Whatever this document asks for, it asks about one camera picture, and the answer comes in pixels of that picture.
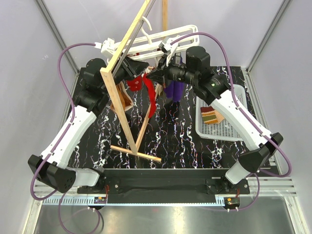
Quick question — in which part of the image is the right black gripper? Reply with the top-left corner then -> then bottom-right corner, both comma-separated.
146,53 -> 197,89

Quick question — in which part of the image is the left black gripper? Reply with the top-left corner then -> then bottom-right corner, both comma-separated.
101,52 -> 150,94

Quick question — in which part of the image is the red sock with cream cuff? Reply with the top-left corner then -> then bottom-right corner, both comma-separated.
126,76 -> 142,92

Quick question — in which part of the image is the purple sock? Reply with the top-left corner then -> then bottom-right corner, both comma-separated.
164,81 -> 185,102

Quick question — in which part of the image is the orange sock with cream cuff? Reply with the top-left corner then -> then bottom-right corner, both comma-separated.
116,82 -> 133,112

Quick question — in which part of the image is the white plastic clip hanger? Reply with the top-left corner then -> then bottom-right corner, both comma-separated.
100,15 -> 201,64

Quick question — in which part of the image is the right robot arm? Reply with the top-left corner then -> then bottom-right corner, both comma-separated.
147,46 -> 283,193

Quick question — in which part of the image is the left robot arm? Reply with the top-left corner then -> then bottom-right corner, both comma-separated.
28,58 -> 109,193

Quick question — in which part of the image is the black marble pattern mat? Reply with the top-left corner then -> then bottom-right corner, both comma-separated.
69,85 -> 247,169

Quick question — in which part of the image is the grey metal rack rod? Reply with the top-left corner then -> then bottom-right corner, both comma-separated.
110,0 -> 155,77

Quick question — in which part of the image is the white perforated plastic basket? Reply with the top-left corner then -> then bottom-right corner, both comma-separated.
195,97 -> 243,141

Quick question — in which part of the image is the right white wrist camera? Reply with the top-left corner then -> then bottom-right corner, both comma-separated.
159,37 -> 178,63

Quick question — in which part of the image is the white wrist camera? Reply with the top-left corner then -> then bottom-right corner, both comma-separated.
94,38 -> 116,59
159,37 -> 178,63

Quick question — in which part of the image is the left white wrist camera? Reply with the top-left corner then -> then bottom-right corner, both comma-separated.
94,38 -> 116,59

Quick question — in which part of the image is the wooden drying rack frame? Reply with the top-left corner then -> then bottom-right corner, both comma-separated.
100,0 -> 161,163

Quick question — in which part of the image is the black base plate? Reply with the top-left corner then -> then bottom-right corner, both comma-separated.
78,169 -> 254,206

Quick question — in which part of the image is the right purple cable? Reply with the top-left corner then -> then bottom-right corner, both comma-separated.
170,32 -> 293,211

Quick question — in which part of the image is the purple cable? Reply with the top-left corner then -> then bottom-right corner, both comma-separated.
170,32 -> 293,211
30,42 -> 105,234

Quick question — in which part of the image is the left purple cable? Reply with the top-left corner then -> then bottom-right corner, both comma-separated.
30,42 -> 105,234

